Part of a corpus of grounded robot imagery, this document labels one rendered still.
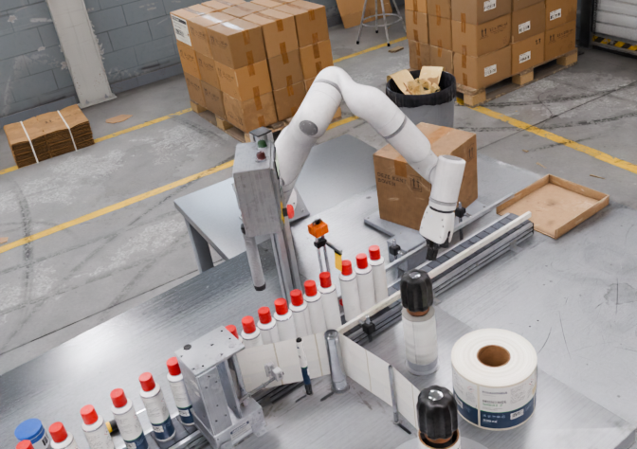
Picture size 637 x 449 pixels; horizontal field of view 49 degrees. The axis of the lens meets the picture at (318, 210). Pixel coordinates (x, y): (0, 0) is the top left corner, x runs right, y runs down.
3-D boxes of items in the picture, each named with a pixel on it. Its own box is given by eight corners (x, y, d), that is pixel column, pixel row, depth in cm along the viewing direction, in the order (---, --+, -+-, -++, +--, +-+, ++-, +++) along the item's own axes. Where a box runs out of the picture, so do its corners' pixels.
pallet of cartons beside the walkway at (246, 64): (344, 117, 563) (329, 6, 518) (253, 152, 530) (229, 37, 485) (271, 83, 655) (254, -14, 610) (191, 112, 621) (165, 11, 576)
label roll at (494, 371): (546, 385, 177) (548, 340, 170) (520, 441, 164) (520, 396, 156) (470, 362, 188) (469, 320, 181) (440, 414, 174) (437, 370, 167)
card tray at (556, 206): (555, 239, 239) (555, 229, 237) (496, 213, 258) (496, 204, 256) (609, 205, 253) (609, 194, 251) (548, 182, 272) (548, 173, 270)
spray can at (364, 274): (367, 319, 209) (359, 262, 199) (356, 311, 213) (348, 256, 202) (380, 312, 211) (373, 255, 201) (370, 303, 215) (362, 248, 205)
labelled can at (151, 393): (161, 446, 177) (139, 387, 167) (152, 434, 181) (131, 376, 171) (179, 435, 180) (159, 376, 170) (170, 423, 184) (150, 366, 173)
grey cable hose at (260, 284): (258, 293, 195) (244, 229, 184) (251, 288, 197) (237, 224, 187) (268, 287, 196) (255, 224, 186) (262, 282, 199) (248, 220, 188)
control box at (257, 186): (245, 238, 180) (231, 172, 171) (249, 205, 195) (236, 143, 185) (285, 232, 180) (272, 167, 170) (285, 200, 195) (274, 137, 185)
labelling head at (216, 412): (219, 454, 172) (195, 377, 159) (194, 424, 182) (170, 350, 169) (265, 423, 179) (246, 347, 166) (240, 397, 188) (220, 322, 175)
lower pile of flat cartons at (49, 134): (17, 169, 565) (8, 145, 554) (9, 148, 607) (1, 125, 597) (97, 144, 587) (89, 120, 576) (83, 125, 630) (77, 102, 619)
